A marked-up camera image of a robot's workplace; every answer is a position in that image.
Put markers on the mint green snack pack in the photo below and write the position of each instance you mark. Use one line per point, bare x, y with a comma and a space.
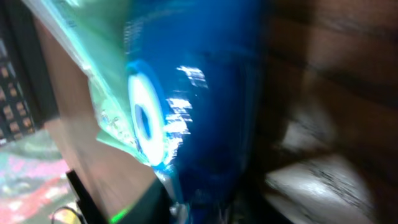
92, 33

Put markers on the grey plastic shopping basket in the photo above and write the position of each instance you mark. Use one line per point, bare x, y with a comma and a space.
27, 98

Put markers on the blue Oreo cookie pack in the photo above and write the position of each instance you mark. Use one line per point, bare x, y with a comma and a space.
193, 78

